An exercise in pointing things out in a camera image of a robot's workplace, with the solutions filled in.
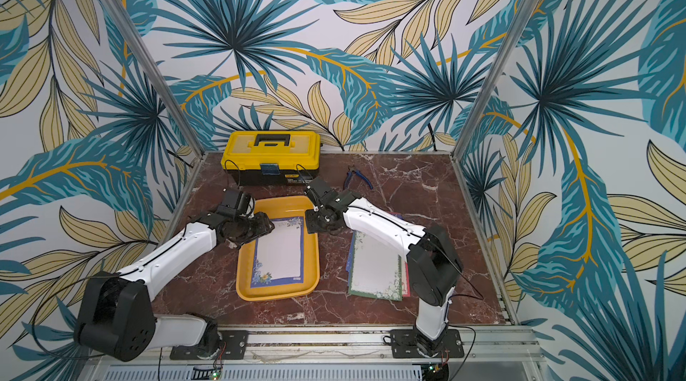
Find yellow plastic tray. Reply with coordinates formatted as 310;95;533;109
236;196;320;302

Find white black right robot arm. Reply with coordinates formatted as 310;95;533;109
305;177;463;358

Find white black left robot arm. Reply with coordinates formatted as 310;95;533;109
74;190;274;361

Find yellow black toolbox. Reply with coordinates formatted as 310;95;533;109
220;131;322;186

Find blue handled pliers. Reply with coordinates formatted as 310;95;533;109
343;166;373;190

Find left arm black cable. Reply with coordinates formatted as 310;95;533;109
223;158;242;192

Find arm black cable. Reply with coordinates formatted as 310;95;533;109
223;158;242;192
353;206;483;366

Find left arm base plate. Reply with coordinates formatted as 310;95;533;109
198;330;248;361

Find aluminium front rail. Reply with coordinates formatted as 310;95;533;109
79;326;545;367

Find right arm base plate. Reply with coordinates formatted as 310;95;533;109
383;327;466;359

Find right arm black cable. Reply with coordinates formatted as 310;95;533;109
353;206;483;366

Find aluminium right corner post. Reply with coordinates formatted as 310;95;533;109
452;0;538;166

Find aluminium corner post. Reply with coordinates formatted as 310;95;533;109
452;0;538;166
100;0;205;158

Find aluminium left corner post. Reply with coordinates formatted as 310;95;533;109
100;0;205;158

